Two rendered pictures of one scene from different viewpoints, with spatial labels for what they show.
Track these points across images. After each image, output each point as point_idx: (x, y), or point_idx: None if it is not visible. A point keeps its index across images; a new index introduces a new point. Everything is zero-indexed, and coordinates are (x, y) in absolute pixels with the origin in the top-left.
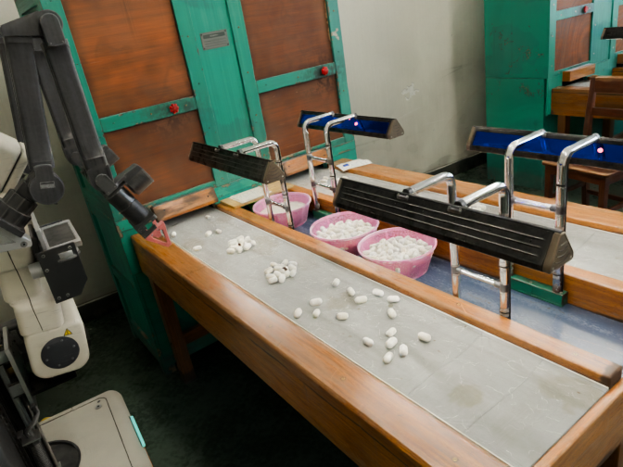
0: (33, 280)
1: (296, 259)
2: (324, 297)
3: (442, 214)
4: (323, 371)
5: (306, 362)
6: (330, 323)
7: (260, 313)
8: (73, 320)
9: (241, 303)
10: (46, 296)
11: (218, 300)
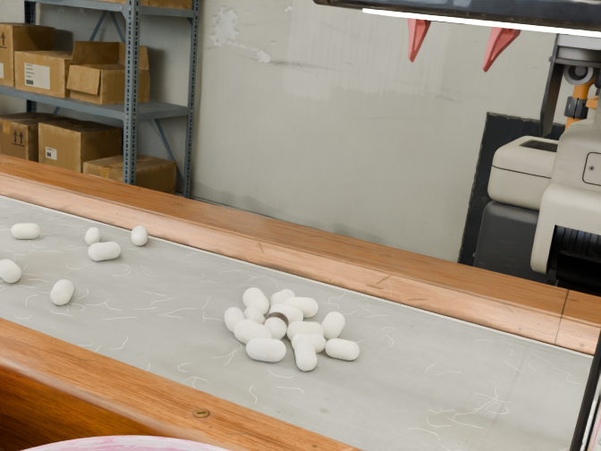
0: (599, 97)
1: (281, 390)
2: (90, 272)
3: None
4: (44, 169)
5: (75, 174)
6: (54, 232)
7: (218, 219)
8: (554, 187)
9: (288, 234)
10: (582, 131)
11: (355, 239)
